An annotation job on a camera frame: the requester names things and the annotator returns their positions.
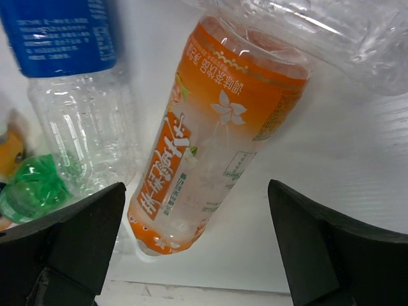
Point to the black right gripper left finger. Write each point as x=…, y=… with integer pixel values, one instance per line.
x=63, y=257

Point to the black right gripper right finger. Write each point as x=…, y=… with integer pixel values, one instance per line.
x=332, y=259

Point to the blue label clear bottle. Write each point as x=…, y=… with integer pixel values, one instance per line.
x=67, y=51

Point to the orange label tea bottle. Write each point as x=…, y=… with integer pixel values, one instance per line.
x=233, y=88

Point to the green plastic bottle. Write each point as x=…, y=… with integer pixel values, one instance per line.
x=34, y=190

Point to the orange bottle dark label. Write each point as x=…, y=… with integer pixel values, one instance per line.
x=12, y=146

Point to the large clear ribbed bottle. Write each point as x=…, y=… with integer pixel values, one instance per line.
x=366, y=40

